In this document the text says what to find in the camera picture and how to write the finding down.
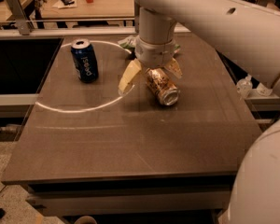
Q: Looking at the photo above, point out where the orange soda can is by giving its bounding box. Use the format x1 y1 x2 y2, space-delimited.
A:
146 68 179 106

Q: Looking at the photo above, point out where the wooden background desk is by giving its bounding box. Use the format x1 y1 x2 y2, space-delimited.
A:
40 0 134 21

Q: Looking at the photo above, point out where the left metal rail bracket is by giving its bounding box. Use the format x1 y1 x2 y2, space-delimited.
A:
6 0 33 35

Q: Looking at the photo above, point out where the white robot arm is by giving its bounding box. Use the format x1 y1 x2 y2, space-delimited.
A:
119 0 280 224

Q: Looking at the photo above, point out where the clear sanitizer bottle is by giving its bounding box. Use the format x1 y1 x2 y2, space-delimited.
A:
236 75 253 98

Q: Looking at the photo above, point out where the green chip bag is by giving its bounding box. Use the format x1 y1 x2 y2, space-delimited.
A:
118 35 181 54

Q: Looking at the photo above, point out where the blue Pepsi can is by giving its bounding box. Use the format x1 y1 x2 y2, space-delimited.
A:
71 38 99 83

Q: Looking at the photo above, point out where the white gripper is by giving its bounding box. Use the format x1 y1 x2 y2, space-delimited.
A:
119 36 182 94

